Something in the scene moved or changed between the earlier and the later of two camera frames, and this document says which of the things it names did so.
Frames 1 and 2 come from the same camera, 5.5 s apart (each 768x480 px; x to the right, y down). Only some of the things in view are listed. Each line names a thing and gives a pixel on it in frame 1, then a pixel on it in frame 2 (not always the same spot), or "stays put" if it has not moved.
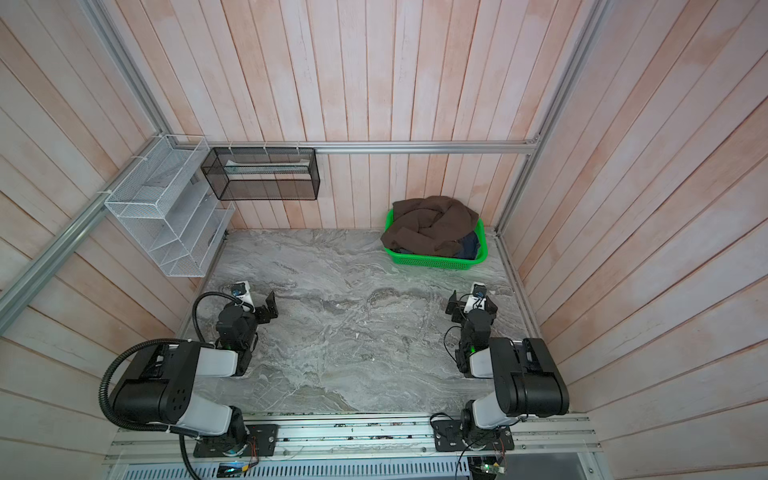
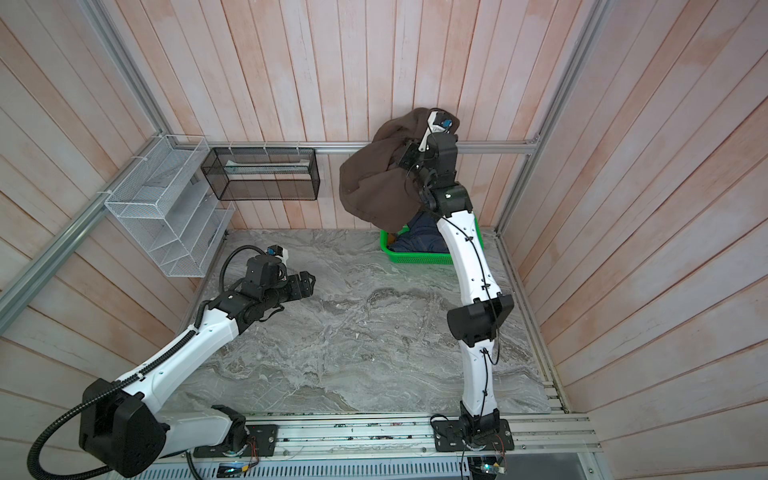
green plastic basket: (438, 260) stays put
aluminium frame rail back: (355, 143) stays put
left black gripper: (261, 311) to (297, 292)
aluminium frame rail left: (26, 287) stays put
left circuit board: (231, 469) stays put
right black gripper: (455, 305) to (411, 155)
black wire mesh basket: (263, 173) stays put
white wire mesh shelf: (167, 203) stays put
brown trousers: (429, 226) to (374, 188)
